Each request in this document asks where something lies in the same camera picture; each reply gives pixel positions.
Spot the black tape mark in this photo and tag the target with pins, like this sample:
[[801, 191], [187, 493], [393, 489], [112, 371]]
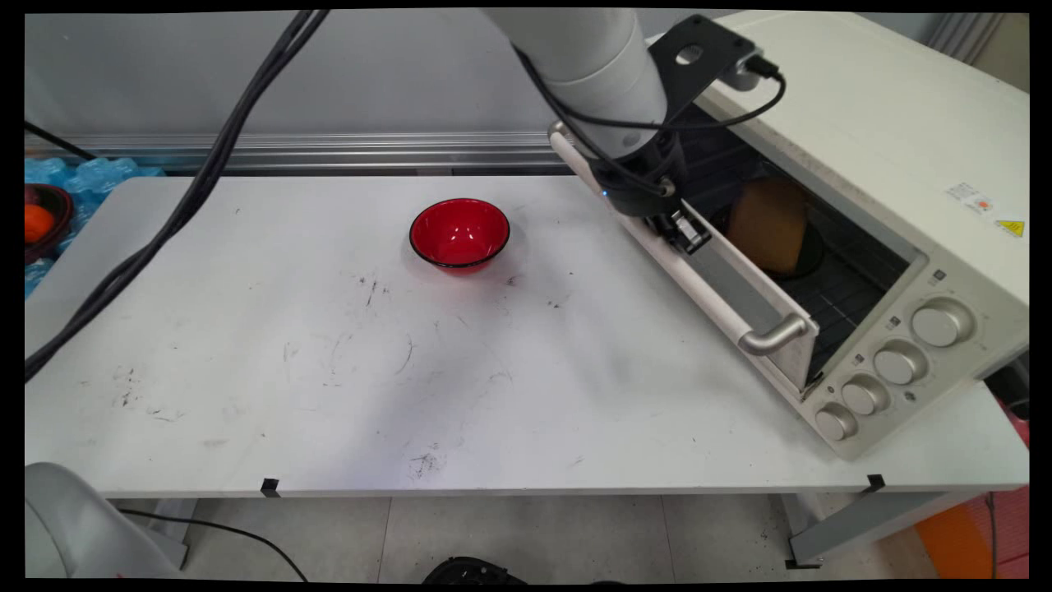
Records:
[[876, 483]]

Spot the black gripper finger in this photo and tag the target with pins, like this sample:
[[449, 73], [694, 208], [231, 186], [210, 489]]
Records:
[[664, 230], [693, 234]]

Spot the dark red bowl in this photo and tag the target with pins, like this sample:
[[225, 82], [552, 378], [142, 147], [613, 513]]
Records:
[[59, 215]]

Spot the grey table leg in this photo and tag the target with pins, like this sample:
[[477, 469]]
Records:
[[173, 534], [871, 522]]

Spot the black object on floor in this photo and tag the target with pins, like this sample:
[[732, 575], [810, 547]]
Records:
[[472, 571]]

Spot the orange box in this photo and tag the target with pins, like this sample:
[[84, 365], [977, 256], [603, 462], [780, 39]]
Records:
[[953, 543]]

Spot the pink red crate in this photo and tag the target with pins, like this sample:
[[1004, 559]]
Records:
[[1012, 534]]

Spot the grey white chair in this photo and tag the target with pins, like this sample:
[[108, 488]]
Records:
[[74, 526]]

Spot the red bowl with black rim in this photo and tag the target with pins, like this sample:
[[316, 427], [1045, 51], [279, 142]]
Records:
[[459, 234]]

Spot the black round plate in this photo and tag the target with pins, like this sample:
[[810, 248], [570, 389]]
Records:
[[812, 251]]

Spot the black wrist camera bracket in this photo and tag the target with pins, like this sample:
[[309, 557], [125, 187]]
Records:
[[715, 49]]

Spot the blue plastic bottle pack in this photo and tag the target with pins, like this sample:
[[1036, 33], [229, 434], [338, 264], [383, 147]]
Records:
[[99, 174]]

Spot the brown bread slice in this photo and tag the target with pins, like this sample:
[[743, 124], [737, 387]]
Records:
[[768, 226]]

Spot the grey curtain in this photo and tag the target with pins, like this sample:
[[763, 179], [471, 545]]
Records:
[[966, 37]]

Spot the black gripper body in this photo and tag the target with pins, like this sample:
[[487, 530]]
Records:
[[641, 185]]

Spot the orange fruit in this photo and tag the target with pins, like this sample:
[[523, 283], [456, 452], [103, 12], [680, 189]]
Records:
[[36, 222]]

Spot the yellow warning sticker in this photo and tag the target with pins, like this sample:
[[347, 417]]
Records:
[[1012, 228]]

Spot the small silver oven knob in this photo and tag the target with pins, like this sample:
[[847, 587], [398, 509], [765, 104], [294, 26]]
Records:
[[835, 423]]

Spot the large silver oven knob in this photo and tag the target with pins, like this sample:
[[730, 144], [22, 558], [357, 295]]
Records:
[[941, 323]]

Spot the cream toaster oven body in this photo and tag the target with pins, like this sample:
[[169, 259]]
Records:
[[888, 123]]

